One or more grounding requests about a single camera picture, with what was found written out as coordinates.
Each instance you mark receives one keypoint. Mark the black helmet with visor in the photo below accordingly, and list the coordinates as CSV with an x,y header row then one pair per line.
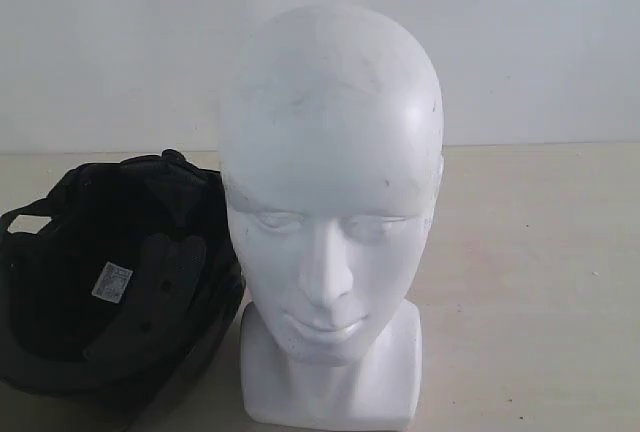
x,y
120,274

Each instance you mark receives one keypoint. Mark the white mannequin head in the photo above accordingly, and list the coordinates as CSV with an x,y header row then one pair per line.
x,y
331,156

